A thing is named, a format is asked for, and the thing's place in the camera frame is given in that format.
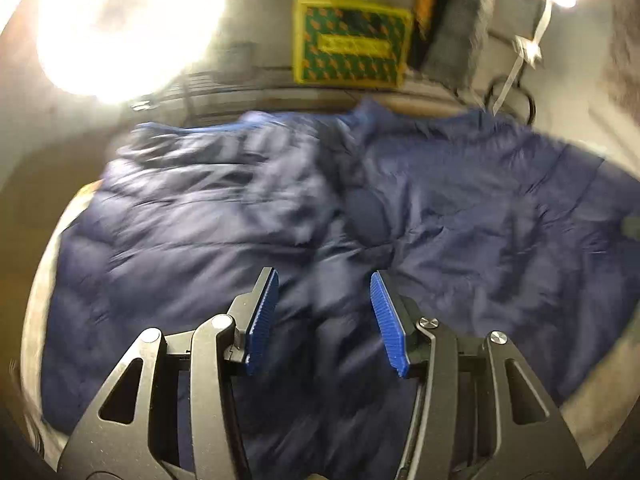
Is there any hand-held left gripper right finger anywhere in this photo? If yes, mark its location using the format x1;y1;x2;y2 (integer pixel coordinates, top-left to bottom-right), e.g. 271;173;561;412
369;270;588;480

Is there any black metal clothes rack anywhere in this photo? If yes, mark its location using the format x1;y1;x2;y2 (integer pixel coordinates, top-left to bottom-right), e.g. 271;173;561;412
127;60;501;113

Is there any yellow green patterned box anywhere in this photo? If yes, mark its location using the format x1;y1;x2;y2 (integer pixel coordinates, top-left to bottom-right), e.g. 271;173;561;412
291;0;415;86

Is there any bright round studio light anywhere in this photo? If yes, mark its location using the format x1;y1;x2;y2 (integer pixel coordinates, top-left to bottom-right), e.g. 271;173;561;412
35;0;228;98

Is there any navy puffer jacket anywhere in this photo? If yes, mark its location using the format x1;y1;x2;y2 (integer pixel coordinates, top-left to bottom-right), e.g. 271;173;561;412
40;97;640;480

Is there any mustard scarf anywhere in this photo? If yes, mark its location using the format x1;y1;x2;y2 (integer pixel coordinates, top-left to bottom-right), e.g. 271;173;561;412
414;0;441;41

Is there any white lamp cable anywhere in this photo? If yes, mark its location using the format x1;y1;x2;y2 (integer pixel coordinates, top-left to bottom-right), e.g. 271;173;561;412
490;55;526;113

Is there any grey plaid hanging coat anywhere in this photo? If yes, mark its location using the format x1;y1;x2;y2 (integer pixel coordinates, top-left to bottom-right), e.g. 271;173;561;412
422;0;498;78

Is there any black curved handle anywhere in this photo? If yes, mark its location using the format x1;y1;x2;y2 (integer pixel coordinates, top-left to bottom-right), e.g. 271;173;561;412
485;75;536;123

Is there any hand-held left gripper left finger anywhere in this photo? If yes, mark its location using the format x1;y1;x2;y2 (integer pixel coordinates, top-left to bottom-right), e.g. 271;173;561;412
57;266;280;480

